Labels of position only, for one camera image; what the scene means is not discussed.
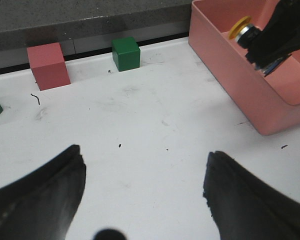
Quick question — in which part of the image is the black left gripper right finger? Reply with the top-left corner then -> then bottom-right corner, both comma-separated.
203,151 -> 300,240

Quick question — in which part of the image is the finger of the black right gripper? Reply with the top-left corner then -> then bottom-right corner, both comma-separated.
246,0 -> 300,68

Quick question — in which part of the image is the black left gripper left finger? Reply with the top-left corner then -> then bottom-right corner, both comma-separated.
0,145 -> 87,240

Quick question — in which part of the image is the yellow push button switch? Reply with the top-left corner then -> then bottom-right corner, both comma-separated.
228,16 -> 292,77

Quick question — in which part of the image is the pink plastic bin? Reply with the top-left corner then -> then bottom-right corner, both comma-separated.
188,0 -> 300,135

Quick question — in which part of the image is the pink cube block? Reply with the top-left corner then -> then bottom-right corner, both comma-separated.
26,42 -> 71,91

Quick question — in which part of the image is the green cube block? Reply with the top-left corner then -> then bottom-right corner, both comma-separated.
111,36 -> 141,72

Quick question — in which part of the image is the dark grey counter shelf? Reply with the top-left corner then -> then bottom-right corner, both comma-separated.
0,0 -> 191,69

